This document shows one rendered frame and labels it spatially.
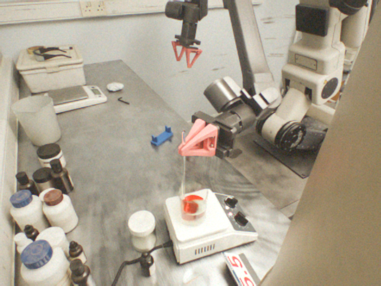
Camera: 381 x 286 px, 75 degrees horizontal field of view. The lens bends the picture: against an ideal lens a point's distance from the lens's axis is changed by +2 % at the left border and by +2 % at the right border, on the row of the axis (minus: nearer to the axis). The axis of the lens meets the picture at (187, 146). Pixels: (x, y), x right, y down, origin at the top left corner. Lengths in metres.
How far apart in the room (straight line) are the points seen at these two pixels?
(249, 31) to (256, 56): 0.07
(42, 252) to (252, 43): 0.62
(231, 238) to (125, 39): 1.59
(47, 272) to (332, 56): 1.21
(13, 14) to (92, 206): 1.28
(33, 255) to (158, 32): 1.70
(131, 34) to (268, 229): 1.58
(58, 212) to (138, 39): 1.49
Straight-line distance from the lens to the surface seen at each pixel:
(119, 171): 0.84
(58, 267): 0.56
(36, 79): 1.50
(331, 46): 1.30
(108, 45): 1.89
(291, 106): 1.35
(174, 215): 0.58
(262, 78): 0.60
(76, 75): 1.50
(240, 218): 0.62
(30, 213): 0.69
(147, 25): 1.95
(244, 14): 0.72
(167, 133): 0.97
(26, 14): 1.77
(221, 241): 0.59
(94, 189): 0.80
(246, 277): 0.59
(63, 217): 0.68
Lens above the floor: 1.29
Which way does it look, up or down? 36 degrees down
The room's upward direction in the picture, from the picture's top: straight up
